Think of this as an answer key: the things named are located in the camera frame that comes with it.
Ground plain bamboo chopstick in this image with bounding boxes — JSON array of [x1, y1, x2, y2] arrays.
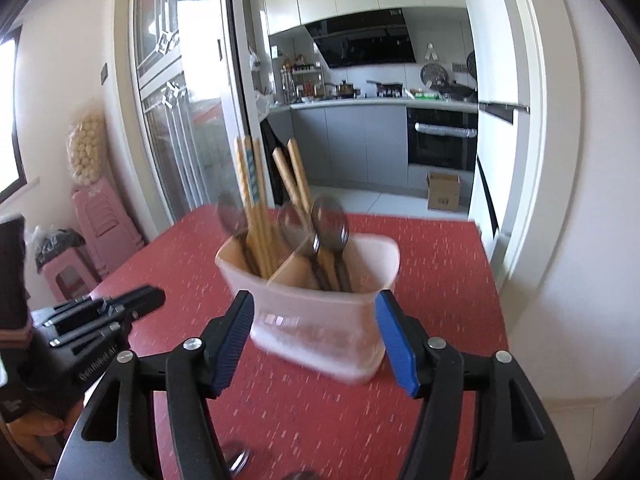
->
[[288, 139, 340, 290]]

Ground blue patterned chopstick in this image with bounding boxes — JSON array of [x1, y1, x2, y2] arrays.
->
[[252, 138, 279, 276]]

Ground grey kitchen counter cabinets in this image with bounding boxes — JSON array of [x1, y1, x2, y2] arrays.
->
[[267, 98, 478, 197]]

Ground person left hand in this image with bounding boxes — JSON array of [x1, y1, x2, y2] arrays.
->
[[6, 401, 84, 465]]

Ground pink plastic stool stack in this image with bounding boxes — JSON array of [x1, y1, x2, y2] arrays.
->
[[42, 178, 144, 301]]

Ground yellow patterned chopstick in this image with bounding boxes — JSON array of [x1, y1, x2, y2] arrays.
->
[[235, 136, 271, 280]]

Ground dark translucent spoon left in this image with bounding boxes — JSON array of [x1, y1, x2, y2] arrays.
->
[[217, 192, 260, 276]]

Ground dark translucent spoon upper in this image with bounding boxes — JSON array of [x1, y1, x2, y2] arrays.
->
[[221, 441, 250, 478]]

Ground dark translucent spoon middle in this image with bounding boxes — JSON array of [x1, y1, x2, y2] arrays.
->
[[278, 202, 332, 292]]

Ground pink plastic utensil holder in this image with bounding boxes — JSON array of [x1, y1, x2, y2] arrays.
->
[[215, 234, 400, 384]]

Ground bag of white balls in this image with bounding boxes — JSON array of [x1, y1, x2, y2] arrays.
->
[[66, 110, 106, 186]]

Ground plain bamboo chopstick crossed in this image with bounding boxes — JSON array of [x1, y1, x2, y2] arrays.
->
[[272, 148, 310, 214]]

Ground glass sliding door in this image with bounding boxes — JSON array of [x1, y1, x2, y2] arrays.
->
[[130, 0, 256, 223]]

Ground cardboard box on floor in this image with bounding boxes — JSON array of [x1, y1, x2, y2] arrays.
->
[[426, 172, 461, 211]]

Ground black built-in oven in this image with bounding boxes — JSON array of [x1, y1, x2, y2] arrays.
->
[[407, 107, 478, 171]]

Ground black range hood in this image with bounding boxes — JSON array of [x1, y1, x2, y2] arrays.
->
[[305, 9, 416, 70]]

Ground standing fan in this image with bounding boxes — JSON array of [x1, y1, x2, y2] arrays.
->
[[420, 62, 449, 89]]

